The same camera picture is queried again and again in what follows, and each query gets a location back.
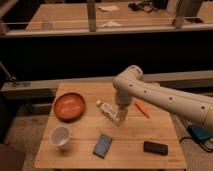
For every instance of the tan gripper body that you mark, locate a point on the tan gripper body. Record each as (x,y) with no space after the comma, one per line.
(122,113)

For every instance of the clear plastic bottle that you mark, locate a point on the clear plastic bottle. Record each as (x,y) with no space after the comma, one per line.
(108,111)

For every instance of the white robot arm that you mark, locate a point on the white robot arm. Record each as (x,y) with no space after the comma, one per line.
(193,107)

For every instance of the orange marker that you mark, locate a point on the orange marker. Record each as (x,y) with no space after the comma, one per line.
(142,109)

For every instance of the blue sponge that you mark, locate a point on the blue sponge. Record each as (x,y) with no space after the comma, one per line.
(102,146)

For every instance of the small wooden table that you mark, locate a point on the small wooden table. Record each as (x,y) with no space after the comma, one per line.
(126,149)

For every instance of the white paper cup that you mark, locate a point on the white paper cup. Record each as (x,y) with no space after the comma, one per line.
(60,137)

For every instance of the crumpled white paper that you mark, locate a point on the crumpled white paper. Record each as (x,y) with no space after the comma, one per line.
(111,24)

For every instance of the white paper sheet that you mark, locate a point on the white paper sheet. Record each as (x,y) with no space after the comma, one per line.
(108,8)

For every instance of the clear plastic cup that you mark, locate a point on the clear plastic cup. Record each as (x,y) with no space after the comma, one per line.
(46,24)

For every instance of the large background wooden table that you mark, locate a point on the large background wooden table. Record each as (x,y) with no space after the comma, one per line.
(74,16)

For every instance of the blue box with cable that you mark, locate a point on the blue box with cable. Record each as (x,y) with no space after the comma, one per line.
(200,136)

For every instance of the metal post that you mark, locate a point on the metal post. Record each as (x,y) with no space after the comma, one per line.
(91,15)

